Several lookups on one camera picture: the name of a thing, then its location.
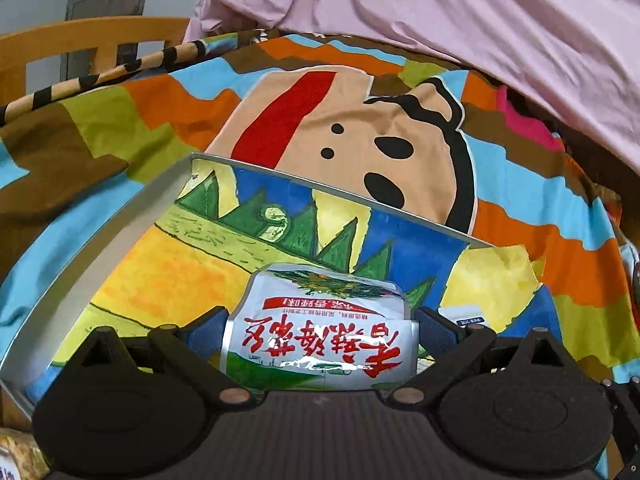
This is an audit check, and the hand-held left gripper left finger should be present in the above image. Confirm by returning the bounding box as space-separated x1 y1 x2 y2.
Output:
76 306 266 410

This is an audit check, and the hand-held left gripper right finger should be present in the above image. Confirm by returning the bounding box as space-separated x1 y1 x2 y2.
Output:
387 306 571 408

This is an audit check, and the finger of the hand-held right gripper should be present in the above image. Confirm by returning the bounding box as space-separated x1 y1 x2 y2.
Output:
602 377 640 480

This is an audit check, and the shallow box with painted lining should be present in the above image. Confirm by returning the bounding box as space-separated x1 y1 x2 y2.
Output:
0 152 545 426

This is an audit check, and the white green snack packet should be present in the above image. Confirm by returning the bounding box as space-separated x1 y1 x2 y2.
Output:
222 262 421 392

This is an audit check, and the yellow snack packet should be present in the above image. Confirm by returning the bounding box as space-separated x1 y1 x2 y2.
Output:
0 427 51 480

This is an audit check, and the colourful printed blanket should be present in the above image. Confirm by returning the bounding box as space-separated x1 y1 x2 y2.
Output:
0 30 640 480

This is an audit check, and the striped tan black cloth roll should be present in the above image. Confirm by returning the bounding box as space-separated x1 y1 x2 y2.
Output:
0 40 208 126

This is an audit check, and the pink bed sheet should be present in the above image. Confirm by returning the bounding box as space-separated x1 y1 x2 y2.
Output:
182 0 640 171

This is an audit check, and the wooden bed frame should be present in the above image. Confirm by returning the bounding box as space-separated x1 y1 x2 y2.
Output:
0 16 191 108

